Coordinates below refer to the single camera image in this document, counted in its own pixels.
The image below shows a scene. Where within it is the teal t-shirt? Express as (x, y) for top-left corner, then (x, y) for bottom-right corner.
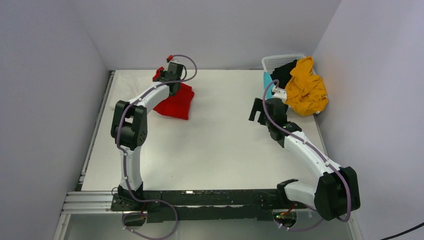
(263, 72), (275, 100)

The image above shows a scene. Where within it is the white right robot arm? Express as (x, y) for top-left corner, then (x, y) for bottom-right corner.
(248, 98), (361, 221)

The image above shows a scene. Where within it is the black t-shirt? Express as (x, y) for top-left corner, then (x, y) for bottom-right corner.
(270, 59), (298, 89)

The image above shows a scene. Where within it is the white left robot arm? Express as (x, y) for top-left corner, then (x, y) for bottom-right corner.
(110, 62), (187, 210)

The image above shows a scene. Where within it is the folded white t-shirt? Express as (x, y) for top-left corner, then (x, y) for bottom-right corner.
(108, 73), (153, 110)

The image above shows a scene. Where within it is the white plastic laundry basket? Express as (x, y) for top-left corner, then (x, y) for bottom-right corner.
(261, 53), (317, 112)

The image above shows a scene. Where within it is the red t-shirt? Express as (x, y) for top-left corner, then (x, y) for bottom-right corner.
(153, 83), (195, 120)

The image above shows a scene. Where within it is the yellow t-shirt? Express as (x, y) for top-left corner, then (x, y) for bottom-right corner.
(285, 56), (329, 117)

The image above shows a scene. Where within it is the aluminium frame rail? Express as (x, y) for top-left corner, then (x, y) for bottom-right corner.
(60, 187), (355, 215)

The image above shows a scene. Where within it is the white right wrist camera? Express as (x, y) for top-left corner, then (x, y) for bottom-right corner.
(271, 86), (287, 103)

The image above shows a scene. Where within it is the black cable bottom right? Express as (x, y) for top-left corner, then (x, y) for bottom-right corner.
(380, 225), (424, 240)

